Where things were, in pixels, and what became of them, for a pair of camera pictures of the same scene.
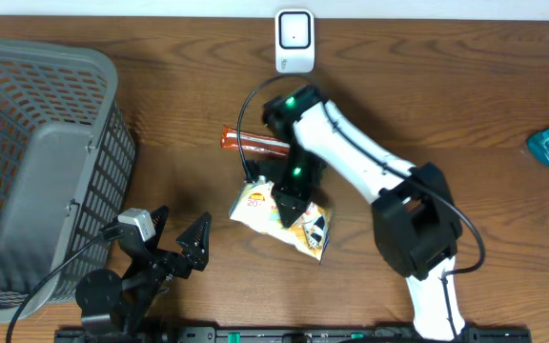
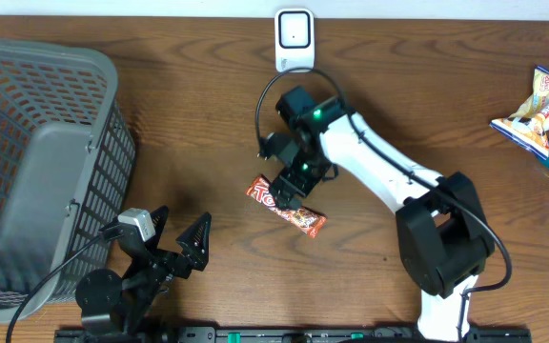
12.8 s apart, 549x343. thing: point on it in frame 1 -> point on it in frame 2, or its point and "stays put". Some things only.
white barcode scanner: (294, 40) stays put
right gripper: (298, 200) stays put
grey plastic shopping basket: (51, 149) stays put
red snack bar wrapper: (232, 138) -> (304, 219)
